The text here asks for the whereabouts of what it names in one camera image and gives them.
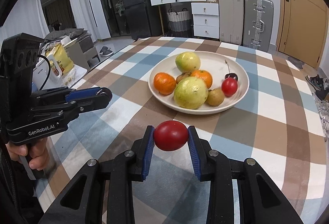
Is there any red cherry tomato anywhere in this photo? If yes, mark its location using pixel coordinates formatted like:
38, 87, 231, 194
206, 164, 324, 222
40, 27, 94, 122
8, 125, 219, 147
153, 120, 189, 152
221, 78, 238, 97

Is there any orange mandarin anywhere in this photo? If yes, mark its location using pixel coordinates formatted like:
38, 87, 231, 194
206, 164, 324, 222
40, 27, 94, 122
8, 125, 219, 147
190, 70, 213, 89
153, 72, 176, 95

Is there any person's left hand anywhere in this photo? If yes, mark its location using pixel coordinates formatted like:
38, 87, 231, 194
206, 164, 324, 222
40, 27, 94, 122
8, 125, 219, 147
6, 138, 50, 171

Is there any yellow snack bag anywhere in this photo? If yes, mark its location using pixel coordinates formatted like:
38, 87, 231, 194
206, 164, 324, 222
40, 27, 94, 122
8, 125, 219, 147
45, 43, 74, 76

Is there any checkered tablecloth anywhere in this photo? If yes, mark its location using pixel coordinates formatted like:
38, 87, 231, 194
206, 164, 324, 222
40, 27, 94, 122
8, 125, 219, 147
36, 37, 328, 223

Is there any brown longan front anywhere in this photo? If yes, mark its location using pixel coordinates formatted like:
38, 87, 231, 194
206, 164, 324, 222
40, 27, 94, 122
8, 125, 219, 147
206, 87, 225, 107

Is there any large yellow-green guava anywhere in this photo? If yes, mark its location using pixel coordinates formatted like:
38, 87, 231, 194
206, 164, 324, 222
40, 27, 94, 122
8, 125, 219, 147
173, 76, 209, 109

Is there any green striped guava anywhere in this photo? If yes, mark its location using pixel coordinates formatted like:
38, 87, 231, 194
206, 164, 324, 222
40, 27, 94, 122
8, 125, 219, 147
175, 51, 201, 73

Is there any dark red cherry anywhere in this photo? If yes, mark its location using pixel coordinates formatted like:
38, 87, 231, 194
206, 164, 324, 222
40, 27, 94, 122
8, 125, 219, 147
225, 60, 238, 81

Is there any woven laundry basket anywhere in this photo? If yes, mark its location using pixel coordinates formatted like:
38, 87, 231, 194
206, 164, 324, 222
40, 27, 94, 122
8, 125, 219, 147
167, 7, 192, 38

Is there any cream round plate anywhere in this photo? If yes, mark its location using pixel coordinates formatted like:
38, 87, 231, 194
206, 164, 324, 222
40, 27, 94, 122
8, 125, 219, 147
148, 51, 250, 115

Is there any white drawer cabinet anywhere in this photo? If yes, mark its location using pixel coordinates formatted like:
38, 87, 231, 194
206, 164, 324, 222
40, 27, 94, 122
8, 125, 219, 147
150, 0, 219, 39

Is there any silver suitcase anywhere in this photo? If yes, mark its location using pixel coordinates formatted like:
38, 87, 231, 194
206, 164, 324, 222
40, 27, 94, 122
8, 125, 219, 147
242, 0, 274, 52

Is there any wooden door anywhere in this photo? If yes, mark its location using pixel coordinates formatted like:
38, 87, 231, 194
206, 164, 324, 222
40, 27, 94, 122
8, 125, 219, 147
277, 0, 328, 68

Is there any beige suitcase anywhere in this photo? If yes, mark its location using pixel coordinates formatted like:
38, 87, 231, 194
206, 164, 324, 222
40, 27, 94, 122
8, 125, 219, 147
219, 0, 244, 45

